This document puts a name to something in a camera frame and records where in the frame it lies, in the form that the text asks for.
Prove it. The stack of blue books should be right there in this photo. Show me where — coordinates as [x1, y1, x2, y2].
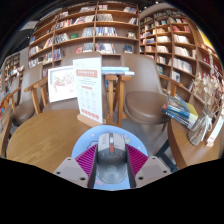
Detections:
[101, 65, 136, 77]

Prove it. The grey and white computer mouse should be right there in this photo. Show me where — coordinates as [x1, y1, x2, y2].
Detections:
[96, 131, 129, 184]

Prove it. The white and red sign stand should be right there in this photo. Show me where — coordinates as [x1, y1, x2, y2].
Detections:
[72, 57, 104, 128]

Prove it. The distant small book shelf unit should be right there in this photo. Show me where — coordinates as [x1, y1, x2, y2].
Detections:
[3, 53, 26, 79]

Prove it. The brown padded wooden armchair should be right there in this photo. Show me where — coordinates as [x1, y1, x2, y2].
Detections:
[114, 52, 188, 129]
[24, 50, 116, 125]
[9, 63, 46, 128]

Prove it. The round light blue mouse pad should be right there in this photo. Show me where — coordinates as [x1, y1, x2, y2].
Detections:
[71, 124, 149, 192]

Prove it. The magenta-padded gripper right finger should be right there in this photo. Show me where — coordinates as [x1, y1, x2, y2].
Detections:
[125, 143, 173, 188]

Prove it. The glass vase with beige flowers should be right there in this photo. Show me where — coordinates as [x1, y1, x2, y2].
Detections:
[186, 71, 224, 147]

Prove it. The curved wooden book shelf unit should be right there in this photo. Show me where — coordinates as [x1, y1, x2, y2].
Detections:
[138, 8, 224, 101]

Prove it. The stack of colourful books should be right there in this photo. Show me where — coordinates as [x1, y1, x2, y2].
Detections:
[161, 94, 200, 130]

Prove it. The white card sign stand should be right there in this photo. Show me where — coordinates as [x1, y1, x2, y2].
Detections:
[205, 113, 224, 148]

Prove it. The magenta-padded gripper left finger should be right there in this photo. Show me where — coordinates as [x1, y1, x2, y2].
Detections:
[53, 143, 99, 189]

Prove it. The round wooden side table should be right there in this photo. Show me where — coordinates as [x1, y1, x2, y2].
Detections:
[166, 116, 224, 171]
[0, 111, 14, 158]

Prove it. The white framed pink flower picture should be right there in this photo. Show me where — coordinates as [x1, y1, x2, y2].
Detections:
[47, 65, 77, 104]

